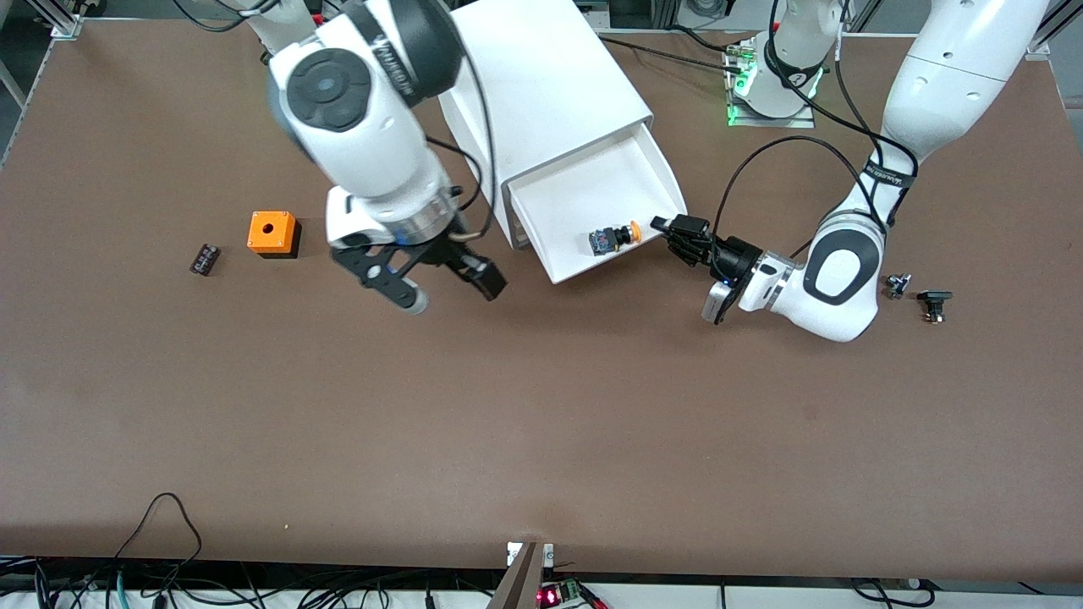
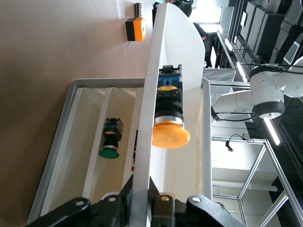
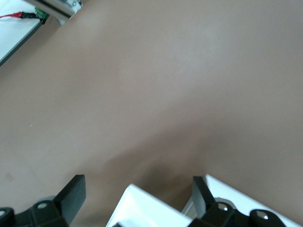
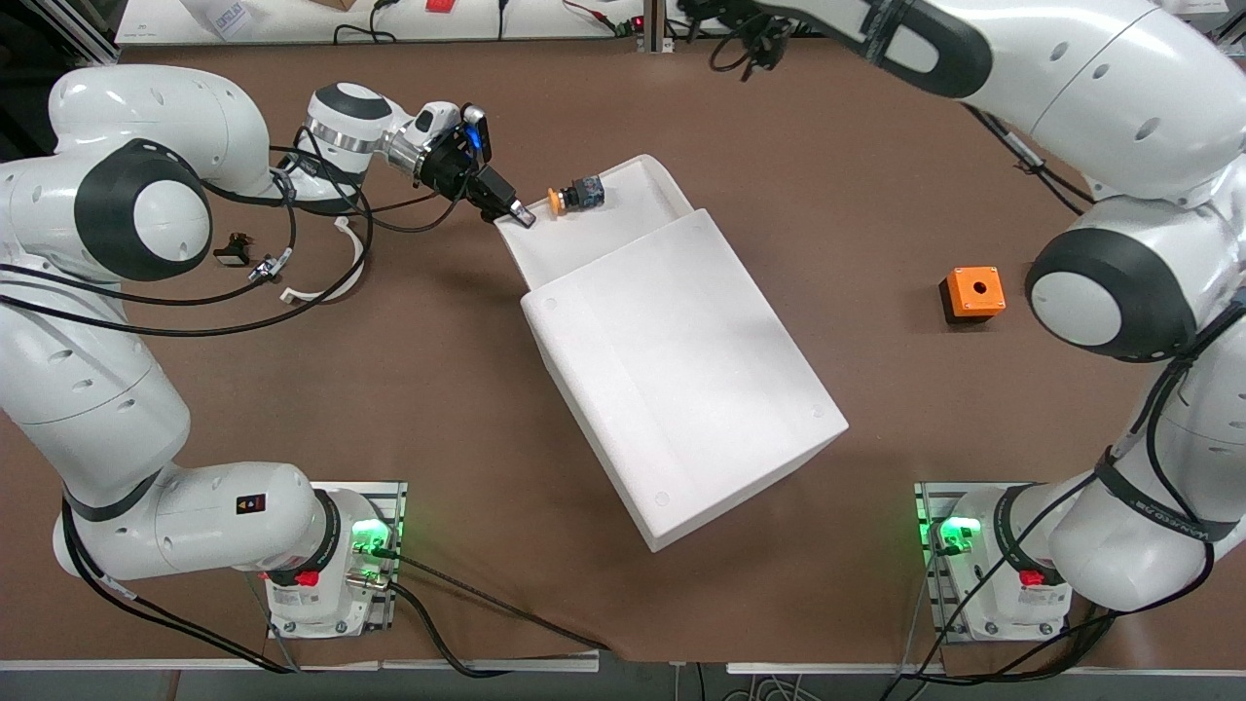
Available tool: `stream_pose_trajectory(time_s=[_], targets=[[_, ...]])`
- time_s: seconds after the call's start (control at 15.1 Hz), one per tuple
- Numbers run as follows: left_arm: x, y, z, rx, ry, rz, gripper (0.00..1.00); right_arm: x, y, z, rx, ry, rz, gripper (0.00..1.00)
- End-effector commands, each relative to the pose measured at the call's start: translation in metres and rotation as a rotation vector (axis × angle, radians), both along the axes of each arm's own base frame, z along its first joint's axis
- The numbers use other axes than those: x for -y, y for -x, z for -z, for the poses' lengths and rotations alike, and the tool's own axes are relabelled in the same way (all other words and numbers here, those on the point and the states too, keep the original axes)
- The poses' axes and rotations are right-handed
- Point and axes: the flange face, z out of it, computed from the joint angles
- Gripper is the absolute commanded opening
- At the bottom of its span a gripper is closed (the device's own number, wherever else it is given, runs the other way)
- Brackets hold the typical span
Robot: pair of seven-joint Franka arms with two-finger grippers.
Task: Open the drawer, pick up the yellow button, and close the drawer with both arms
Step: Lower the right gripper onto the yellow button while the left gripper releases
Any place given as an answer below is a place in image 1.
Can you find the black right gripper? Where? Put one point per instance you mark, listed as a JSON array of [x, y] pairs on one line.
[[446, 251]]

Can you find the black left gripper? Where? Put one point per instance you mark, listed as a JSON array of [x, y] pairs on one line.
[[734, 255]]

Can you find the orange-headed push button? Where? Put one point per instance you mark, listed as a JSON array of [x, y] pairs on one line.
[[630, 233]]

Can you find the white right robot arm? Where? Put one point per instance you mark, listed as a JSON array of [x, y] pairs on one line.
[[355, 144]]

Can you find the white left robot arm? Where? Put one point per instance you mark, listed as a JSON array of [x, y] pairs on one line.
[[948, 93]]

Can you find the white drawer cabinet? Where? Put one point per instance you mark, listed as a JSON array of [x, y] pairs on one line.
[[550, 85]]

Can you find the small metal pipe fitting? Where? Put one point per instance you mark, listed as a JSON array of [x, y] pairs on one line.
[[897, 286]]

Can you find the black clamp with metal screw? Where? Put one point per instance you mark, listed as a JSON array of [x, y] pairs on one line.
[[933, 296]]

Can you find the dark cylindrical capacitor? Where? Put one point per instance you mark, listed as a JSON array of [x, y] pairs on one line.
[[205, 259]]

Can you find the circuit board with red LED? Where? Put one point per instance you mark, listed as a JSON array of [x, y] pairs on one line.
[[554, 595]]

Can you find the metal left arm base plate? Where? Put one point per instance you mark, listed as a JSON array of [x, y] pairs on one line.
[[770, 121]]

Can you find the orange button enclosure box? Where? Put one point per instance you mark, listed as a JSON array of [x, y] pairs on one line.
[[283, 233]]

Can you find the small white bracket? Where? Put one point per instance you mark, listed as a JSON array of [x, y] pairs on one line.
[[514, 554], [548, 554]]

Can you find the brown mounting post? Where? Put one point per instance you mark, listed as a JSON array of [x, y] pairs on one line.
[[516, 584]]

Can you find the aluminium frame profile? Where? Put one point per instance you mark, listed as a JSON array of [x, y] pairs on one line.
[[66, 19], [1053, 30]]

